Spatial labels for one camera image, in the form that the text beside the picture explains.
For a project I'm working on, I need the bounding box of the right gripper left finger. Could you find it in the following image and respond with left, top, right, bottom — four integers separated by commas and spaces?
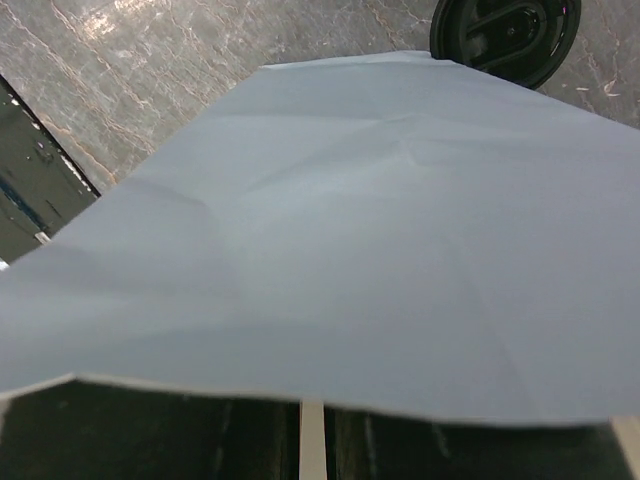
1, 382, 299, 479

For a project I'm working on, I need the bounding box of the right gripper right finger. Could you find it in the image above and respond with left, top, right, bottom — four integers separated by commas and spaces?
324, 408, 630, 480

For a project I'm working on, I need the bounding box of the light blue paper bag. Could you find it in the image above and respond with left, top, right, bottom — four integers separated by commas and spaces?
0, 49, 640, 480

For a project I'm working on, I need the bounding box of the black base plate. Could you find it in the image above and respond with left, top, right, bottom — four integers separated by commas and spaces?
1, 80, 100, 264

